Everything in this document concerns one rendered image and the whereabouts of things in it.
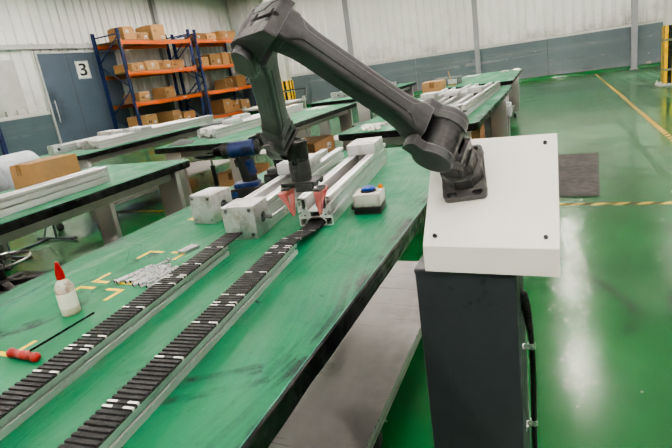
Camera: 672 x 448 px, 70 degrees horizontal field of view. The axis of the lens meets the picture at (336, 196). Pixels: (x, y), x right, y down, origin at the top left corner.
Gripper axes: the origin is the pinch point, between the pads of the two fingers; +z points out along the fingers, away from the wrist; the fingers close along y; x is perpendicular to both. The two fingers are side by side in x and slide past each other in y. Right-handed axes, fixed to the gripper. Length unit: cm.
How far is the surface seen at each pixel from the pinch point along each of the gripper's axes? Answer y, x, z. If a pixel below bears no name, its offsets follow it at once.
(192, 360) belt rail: -3, 61, 4
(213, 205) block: 35.9, -10.8, 0.0
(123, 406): -2, 74, 2
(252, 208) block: 13.7, 4.5, -3.1
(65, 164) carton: 197, -106, -2
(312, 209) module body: 0.7, -5.8, 1.2
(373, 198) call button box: -15.6, -12.7, 0.8
